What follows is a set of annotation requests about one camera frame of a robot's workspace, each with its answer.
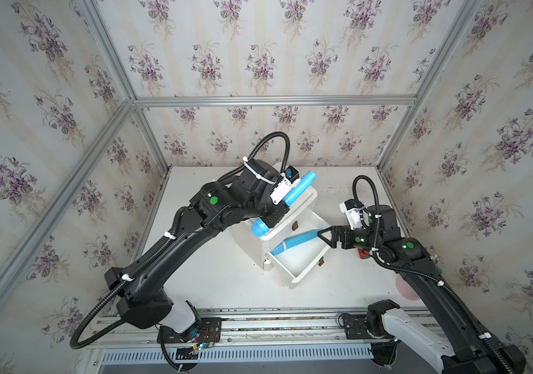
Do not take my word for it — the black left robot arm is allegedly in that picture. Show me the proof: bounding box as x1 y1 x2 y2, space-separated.
69 131 299 349

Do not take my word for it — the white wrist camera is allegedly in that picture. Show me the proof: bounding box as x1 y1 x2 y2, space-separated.
269 166 301 205
339 199 364 229

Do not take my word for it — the blue plastic tool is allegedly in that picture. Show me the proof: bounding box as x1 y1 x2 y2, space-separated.
252 171 316 238

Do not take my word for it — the pink pen cup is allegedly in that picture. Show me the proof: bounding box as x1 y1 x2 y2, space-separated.
396 276 421 302

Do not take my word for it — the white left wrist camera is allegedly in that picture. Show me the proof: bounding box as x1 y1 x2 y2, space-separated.
269 166 301 205

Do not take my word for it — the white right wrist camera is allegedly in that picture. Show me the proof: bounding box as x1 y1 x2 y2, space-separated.
339 199 364 229

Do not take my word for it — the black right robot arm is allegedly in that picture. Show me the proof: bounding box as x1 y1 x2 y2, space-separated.
318 175 526 373

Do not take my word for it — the white plastic drawer cabinet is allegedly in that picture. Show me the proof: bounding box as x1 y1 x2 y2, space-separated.
233 184 319 271

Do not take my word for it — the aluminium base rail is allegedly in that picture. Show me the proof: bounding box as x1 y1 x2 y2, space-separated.
76 305 445 374

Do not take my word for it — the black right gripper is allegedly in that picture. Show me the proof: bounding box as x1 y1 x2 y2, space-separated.
318 222 385 253

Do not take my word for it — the white drawer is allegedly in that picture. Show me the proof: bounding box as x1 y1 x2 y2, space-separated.
266 213 330 289

